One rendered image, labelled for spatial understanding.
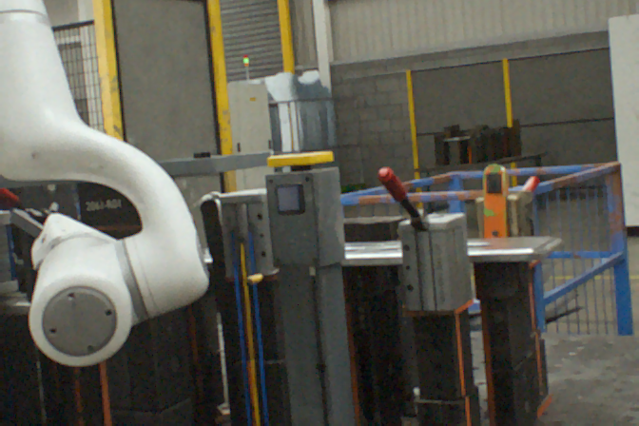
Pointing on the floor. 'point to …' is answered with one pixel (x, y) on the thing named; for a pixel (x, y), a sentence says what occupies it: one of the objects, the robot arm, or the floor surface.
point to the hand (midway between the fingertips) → (87, 234)
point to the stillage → (556, 298)
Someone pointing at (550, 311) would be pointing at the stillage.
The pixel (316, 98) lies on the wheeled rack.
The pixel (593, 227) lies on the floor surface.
